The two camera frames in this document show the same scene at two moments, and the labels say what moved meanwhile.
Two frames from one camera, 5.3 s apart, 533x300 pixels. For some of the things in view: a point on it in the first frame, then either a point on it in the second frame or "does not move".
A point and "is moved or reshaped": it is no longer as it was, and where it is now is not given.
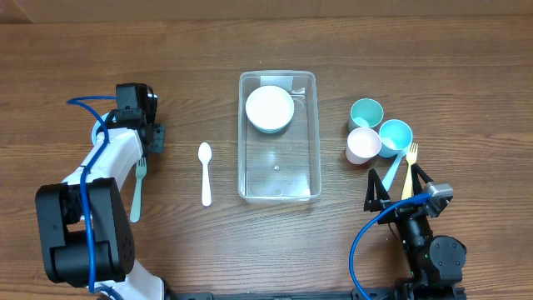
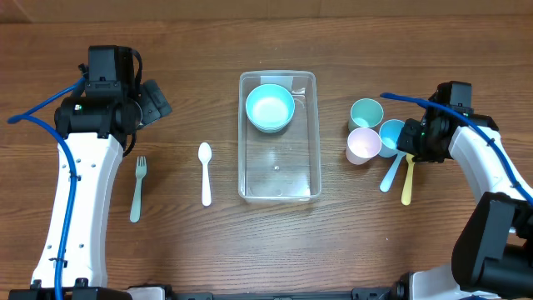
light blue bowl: x=98 y=138 is moved or reshaped
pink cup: x=363 y=144 does not move
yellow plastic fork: x=408 y=187 does not move
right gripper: x=381 y=195 → x=406 y=142
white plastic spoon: x=205 y=152 does not move
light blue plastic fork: x=390 y=175 does not move
